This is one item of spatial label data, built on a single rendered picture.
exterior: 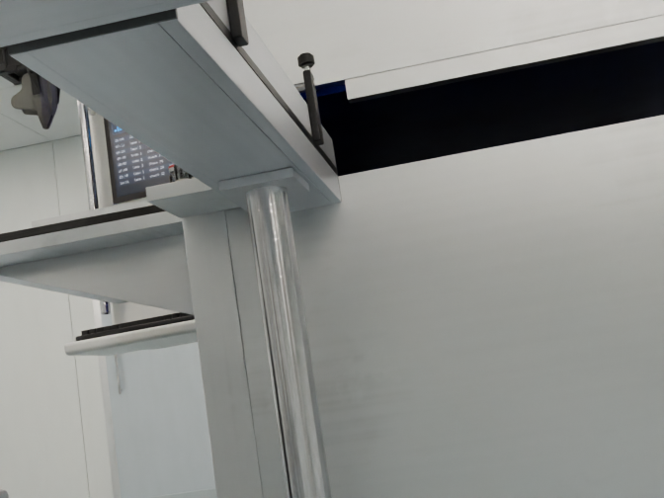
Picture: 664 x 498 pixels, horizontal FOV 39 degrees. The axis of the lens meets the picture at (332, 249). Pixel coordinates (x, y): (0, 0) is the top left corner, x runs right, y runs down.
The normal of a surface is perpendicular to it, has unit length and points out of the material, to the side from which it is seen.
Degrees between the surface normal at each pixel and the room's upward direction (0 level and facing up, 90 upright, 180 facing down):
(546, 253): 90
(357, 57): 90
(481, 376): 90
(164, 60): 180
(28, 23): 180
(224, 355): 90
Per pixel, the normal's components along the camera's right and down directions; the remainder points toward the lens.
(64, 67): 0.15, 0.98
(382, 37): -0.18, -0.14
